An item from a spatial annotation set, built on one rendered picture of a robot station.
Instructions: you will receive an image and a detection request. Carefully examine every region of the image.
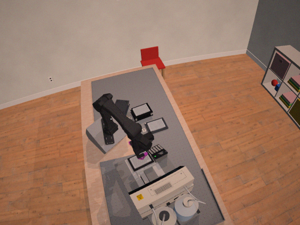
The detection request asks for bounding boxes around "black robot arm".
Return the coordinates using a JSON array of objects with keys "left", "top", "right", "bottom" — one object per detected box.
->
[{"left": 92, "top": 93, "right": 154, "bottom": 151}]

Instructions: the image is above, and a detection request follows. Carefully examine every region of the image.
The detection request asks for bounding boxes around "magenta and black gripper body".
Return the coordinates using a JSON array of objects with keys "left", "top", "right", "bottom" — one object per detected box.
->
[{"left": 129, "top": 141, "right": 145, "bottom": 159}]

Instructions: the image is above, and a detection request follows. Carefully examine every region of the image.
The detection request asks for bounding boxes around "white plastic bottle with tube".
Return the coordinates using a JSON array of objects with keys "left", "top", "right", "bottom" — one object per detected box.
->
[{"left": 173, "top": 194, "right": 199, "bottom": 222}]

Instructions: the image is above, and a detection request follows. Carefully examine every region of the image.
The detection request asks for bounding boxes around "white well plate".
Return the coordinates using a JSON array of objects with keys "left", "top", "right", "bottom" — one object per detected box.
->
[
  {"left": 147, "top": 119, "right": 165, "bottom": 131},
  {"left": 130, "top": 155, "right": 151, "bottom": 169},
  {"left": 133, "top": 104, "right": 150, "bottom": 116}
]

